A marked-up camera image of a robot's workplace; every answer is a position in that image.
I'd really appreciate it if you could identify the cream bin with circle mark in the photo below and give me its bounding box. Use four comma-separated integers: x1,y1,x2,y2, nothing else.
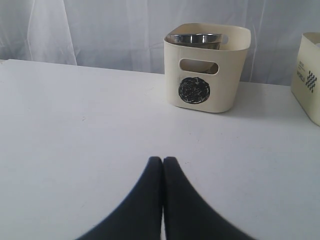
163,23,251,113

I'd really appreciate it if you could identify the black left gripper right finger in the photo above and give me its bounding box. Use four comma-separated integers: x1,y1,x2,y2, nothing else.
163,156,253,240

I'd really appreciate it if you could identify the stainless steel bowl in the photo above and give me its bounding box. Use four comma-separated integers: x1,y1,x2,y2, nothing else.
165,33,223,50

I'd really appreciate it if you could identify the white backdrop curtain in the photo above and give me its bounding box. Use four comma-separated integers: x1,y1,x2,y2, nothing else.
0,0,320,85

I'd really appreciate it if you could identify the cream bin with triangle mark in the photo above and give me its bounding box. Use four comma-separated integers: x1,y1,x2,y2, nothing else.
290,32,320,125

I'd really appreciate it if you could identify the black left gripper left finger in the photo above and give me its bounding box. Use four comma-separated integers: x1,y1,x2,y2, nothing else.
79,156,163,240

